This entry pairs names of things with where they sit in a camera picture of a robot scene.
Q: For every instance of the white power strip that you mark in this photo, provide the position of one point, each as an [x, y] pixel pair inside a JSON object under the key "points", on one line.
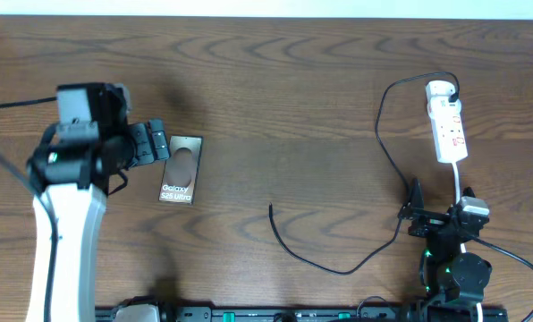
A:
{"points": [[449, 136]]}

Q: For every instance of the white USB charger adapter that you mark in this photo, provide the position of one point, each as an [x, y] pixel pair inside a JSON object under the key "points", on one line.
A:
{"points": [[439, 93]]}

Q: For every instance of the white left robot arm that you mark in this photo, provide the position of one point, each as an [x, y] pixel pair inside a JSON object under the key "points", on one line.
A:
{"points": [[70, 171]]}

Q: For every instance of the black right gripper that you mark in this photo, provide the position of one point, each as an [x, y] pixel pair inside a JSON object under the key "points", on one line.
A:
{"points": [[429, 222]]}

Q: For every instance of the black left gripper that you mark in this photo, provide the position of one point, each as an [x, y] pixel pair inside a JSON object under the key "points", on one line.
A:
{"points": [[143, 144]]}

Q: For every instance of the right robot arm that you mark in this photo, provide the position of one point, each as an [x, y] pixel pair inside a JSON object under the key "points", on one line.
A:
{"points": [[454, 278]]}

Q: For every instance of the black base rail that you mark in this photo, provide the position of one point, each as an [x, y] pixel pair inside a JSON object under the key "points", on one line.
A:
{"points": [[153, 312]]}

